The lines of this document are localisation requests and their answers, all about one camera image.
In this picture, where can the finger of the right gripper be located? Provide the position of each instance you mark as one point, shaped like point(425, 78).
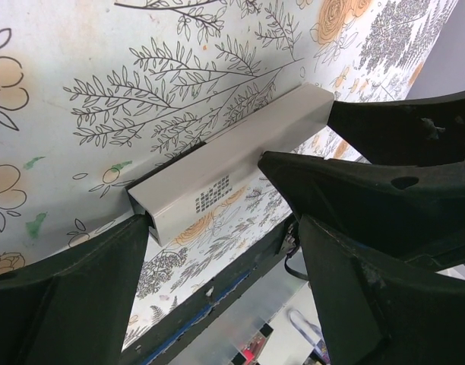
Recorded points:
point(423, 132)
point(415, 214)

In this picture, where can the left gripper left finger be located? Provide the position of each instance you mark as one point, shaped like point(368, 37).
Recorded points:
point(74, 307)

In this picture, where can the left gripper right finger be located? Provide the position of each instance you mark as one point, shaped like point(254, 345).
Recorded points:
point(375, 309)

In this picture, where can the white remote control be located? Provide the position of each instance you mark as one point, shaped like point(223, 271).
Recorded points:
point(176, 195)

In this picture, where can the floral table mat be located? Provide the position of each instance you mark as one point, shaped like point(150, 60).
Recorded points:
point(93, 94)

